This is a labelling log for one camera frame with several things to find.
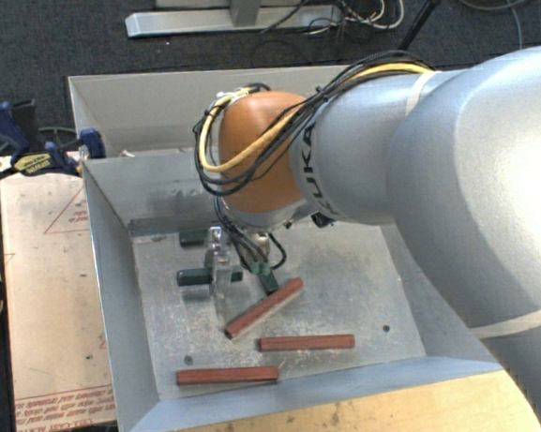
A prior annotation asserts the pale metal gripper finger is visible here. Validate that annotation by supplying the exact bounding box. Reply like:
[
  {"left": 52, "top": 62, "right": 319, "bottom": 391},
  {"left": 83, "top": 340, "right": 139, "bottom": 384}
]
[
  {"left": 205, "top": 224, "right": 233, "bottom": 269},
  {"left": 206, "top": 262, "right": 236, "bottom": 311}
]

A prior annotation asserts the red-brown flat block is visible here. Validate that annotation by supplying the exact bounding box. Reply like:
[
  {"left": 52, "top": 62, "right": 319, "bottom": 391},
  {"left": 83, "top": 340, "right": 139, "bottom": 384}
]
[
  {"left": 257, "top": 328, "right": 357, "bottom": 358},
  {"left": 219, "top": 276, "right": 310, "bottom": 342},
  {"left": 173, "top": 360, "right": 281, "bottom": 392}
]

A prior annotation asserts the grey metal bin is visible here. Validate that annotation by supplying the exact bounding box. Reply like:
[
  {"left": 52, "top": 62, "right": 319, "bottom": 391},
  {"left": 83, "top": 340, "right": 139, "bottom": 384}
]
[{"left": 68, "top": 40, "right": 507, "bottom": 432}]

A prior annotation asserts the brown cardboard board, red print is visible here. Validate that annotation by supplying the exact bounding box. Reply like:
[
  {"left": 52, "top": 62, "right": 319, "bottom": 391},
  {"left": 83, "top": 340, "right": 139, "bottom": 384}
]
[{"left": 0, "top": 148, "right": 119, "bottom": 432}]

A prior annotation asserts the black cylinder on white bracket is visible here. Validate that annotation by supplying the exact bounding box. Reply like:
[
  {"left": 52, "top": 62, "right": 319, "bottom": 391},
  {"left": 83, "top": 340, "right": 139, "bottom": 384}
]
[{"left": 310, "top": 209, "right": 338, "bottom": 231}]

